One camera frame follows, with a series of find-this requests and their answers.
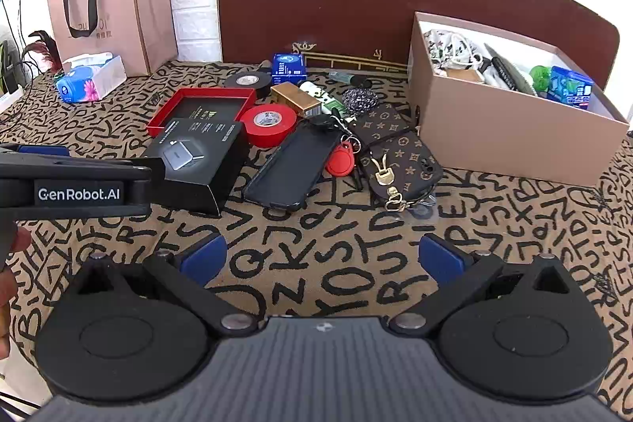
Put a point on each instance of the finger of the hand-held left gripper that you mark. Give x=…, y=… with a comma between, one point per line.
x=148, y=167
x=42, y=151

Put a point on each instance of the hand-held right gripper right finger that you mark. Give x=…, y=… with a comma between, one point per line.
x=441, y=257

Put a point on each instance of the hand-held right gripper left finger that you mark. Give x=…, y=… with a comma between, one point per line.
x=203, y=257

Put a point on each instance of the black product box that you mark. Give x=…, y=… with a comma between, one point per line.
x=198, y=165

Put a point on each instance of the brown monogram phone case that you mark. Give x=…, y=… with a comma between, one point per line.
x=403, y=172

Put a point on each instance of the black phone case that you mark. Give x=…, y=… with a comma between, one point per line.
x=292, y=167

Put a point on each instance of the red key fob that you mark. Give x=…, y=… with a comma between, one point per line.
x=341, y=160

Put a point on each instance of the brown cardboard box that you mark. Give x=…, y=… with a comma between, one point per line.
x=499, y=125

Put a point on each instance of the black car key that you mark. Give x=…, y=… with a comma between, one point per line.
x=324, y=121

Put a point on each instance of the person's left hand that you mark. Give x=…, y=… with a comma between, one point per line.
x=14, y=249

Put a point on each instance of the red shallow box tray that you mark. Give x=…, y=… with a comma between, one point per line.
x=198, y=103

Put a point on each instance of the blue floral tissue pack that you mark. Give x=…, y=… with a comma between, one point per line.
x=91, y=81

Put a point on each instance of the letter printed blanket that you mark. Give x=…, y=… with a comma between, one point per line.
x=346, y=249

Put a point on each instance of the red tape roll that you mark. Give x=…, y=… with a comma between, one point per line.
x=267, y=125

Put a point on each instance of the black tape roll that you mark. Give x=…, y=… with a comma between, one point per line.
x=247, y=83

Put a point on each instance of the brown monogram pouch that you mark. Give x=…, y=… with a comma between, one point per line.
x=381, y=125

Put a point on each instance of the pink paper shopping bag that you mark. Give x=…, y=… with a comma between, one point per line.
x=109, y=14

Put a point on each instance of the gold small box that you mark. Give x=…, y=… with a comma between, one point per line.
x=296, y=98

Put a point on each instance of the blue small box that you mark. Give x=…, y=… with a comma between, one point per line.
x=289, y=68

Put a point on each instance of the steel wool scrubber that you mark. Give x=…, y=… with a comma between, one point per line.
x=361, y=99

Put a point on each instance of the white and green tube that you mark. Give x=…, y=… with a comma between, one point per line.
x=321, y=95

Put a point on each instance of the black comb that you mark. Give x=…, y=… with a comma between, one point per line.
x=509, y=68

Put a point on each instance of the grey marker pen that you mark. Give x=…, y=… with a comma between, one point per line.
x=348, y=77

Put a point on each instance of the green plastic item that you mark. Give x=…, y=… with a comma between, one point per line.
x=540, y=78

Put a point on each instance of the floral cloth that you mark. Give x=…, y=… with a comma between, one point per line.
x=440, y=44

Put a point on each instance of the blue packet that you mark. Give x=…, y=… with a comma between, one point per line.
x=571, y=87

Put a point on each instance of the brown wooden headboard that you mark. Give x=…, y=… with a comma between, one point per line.
x=321, y=6

